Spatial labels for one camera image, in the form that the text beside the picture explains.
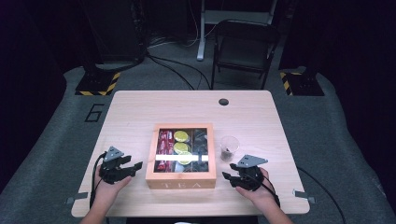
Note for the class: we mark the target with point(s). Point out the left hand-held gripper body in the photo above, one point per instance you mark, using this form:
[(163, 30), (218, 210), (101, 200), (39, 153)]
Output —
[(112, 171)]

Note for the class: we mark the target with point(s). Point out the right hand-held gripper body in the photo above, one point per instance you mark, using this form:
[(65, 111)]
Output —
[(252, 177)]

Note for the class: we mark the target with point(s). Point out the dark tea bag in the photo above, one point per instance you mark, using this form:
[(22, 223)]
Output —
[(226, 154)]

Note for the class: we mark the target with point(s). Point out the clear plastic cup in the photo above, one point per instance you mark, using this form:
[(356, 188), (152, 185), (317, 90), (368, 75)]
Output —
[(229, 143)]

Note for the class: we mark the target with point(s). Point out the wooden box with glass lid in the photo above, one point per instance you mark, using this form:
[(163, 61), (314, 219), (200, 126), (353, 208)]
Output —
[(180, 180)]

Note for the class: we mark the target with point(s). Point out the person's right hand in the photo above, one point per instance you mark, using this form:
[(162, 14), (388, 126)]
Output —
[(263, 194)]

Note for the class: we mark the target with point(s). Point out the person's left hand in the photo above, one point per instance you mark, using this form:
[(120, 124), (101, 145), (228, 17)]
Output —
[(107, 191)]

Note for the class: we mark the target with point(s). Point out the red sachet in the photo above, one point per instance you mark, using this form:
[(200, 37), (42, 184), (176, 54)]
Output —
[(161, 165), (166, 141)]

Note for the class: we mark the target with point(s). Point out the grey table clamp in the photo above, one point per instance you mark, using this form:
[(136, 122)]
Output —
[(77, 196), (303, 195)]

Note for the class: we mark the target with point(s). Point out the person's dark clothing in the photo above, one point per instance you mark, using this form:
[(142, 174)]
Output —
[(218, 220)]

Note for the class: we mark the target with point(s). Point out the pile of dark sachets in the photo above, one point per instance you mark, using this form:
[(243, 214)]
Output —
[(200, 140)]

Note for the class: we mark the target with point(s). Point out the yellow-green round capsule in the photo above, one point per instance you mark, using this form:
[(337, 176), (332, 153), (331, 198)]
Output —
[(181, 136), (181, 147), (185, 158)]

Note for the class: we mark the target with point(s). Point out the black table grommet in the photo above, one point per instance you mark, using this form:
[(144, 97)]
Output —
[(223, 101)]

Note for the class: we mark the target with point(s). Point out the black base with hazard tape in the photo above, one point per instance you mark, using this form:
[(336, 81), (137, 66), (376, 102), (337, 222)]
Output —
[(303, 84), (96, 84)]

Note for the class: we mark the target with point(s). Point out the black folding chair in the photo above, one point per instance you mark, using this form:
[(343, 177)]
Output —
[(244, 46)]

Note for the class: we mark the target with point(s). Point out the black cabinet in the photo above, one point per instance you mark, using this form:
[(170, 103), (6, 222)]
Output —
[(113, 28)]

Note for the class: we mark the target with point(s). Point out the white desk frame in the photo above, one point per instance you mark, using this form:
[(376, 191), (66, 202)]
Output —
[(201, 31)]

